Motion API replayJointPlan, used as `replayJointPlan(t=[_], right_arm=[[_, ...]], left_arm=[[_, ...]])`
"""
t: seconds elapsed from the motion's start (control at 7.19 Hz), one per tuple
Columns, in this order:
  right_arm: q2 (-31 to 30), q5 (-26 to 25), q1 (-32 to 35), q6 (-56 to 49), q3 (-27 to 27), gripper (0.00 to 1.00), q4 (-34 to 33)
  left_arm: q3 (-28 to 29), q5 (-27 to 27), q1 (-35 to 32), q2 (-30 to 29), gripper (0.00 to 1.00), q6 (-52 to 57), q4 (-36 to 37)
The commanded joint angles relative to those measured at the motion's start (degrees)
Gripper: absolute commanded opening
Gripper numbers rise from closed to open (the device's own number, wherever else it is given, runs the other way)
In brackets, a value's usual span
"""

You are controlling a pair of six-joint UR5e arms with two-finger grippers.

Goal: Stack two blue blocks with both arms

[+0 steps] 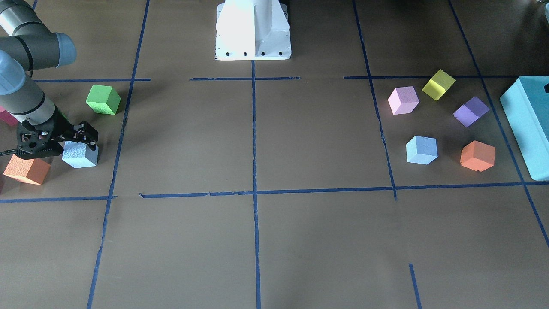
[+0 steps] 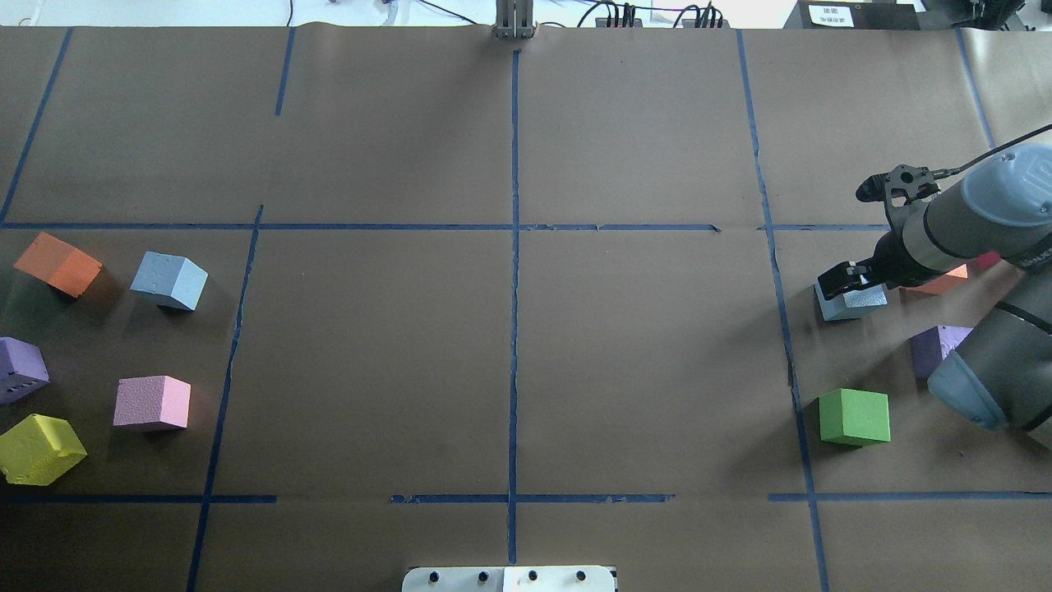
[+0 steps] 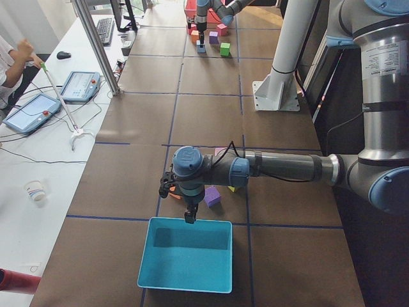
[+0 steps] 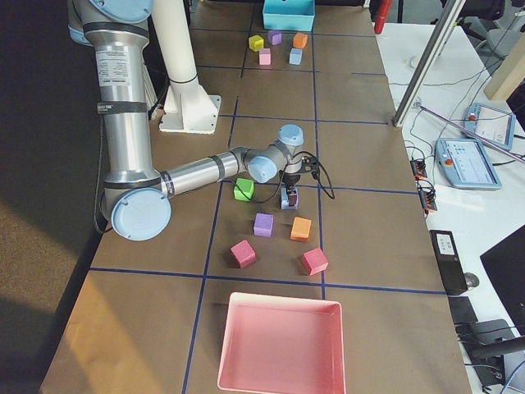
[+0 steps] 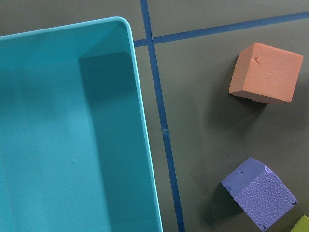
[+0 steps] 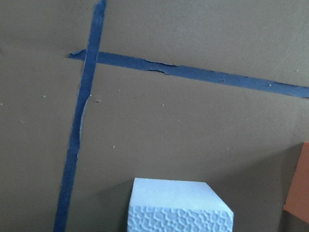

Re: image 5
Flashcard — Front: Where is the teal plastic bin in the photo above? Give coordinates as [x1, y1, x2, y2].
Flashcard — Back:
[0, 17, 163, 232]

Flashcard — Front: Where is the orange foam block left side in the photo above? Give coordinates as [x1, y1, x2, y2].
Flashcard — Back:
[228, 43, 304, 104]

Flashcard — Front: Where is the purple foam block left side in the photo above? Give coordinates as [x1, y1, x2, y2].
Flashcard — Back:
[221, 157, 298, 232]

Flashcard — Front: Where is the yellow foam block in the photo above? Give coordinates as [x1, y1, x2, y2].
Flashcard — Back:
[290, 215, 309, 232]

